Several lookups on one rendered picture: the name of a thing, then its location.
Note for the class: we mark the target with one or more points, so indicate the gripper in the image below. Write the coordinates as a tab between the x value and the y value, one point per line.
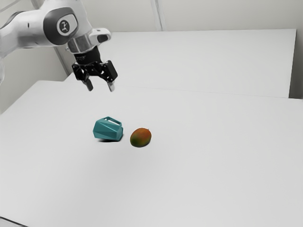
91	58

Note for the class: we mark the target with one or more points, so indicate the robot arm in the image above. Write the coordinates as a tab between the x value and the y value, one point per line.
35	26

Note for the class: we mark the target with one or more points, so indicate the teal faceted mug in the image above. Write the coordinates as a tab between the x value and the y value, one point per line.
107	131

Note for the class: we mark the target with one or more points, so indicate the red-green mango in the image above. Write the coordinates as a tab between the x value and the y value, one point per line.
140	137

